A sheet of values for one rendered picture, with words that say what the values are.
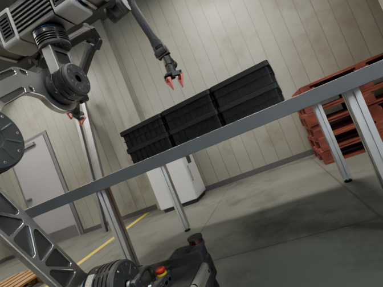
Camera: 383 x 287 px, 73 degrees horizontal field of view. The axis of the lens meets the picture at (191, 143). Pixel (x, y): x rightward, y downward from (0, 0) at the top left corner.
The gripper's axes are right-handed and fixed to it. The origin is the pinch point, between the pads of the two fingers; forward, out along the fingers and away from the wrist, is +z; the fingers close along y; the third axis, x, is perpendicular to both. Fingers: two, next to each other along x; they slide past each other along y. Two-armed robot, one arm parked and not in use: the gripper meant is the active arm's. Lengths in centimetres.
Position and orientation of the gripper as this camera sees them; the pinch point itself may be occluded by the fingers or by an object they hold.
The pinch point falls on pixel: (178, 87)
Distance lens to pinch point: 160.8
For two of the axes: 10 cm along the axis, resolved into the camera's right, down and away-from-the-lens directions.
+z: 3.7, 9.3, -0.6
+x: 3.3, -1.9, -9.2
